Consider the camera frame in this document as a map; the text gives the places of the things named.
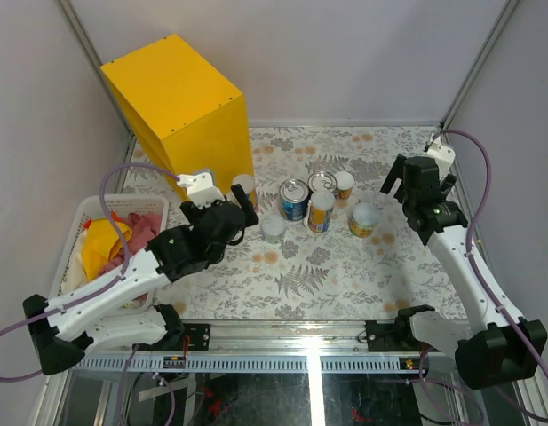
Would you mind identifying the tall can with white spoon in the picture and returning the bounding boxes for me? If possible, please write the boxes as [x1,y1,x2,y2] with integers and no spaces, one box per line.
[232,174,258,209]

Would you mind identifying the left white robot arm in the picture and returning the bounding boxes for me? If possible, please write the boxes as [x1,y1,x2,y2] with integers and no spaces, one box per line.
[23,185,258,375]

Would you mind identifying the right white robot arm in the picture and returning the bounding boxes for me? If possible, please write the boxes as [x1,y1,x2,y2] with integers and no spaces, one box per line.
[381,155,547,390]

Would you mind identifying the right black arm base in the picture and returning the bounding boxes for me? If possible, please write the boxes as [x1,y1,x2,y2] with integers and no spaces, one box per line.
[365,304,434,352]

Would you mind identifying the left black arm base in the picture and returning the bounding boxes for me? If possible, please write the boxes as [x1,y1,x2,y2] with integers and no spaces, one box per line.
[138,304,210,352]

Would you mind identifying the short grey can clear lid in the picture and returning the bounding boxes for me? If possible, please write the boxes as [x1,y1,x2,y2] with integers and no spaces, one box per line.
[260,214,286,244]

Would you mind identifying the blue can silver pull-tab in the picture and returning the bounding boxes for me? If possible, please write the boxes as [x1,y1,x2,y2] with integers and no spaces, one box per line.
[279,178,310,221]

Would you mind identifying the small yellow can white lid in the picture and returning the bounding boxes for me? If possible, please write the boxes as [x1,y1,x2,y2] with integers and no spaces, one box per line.
[335,170,354,200]

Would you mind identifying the wide yellow can clear lid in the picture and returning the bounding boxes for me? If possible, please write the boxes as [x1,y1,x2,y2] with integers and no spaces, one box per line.
[348,202,379,238]

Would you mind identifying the pink cloth in basket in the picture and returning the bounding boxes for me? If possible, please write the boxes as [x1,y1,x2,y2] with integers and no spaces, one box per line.
[99,213,163,276]

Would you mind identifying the rear silver pull-tab can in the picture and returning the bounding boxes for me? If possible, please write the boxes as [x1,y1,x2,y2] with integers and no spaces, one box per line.
[307,171,338,196]

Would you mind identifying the white plastic laundry basket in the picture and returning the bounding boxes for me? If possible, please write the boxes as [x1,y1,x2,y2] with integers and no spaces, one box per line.
[49,194,169,315]

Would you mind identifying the yellow wooden shelf cabinet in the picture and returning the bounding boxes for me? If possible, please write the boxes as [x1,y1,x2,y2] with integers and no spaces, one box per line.
[101,34,254,193]

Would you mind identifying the yellow cloth in basket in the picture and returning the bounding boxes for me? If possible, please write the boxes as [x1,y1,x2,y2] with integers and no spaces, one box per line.
[81,218,123,281]

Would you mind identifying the white cloth in basket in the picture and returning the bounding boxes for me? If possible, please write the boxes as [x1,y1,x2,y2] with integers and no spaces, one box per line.
[61,230,98,294]

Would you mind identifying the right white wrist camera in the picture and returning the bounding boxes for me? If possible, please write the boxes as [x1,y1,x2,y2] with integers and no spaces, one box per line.
[424,135,456,180]

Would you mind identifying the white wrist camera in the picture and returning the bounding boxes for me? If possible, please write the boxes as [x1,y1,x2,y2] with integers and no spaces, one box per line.
[424,135,456,180]
[177,169,224,209]

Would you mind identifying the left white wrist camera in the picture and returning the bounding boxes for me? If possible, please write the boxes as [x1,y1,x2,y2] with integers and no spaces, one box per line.
[177,169,224,209]

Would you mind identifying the aluminium front rail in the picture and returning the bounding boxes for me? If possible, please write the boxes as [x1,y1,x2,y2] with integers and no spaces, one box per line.
[76,320,423,375]

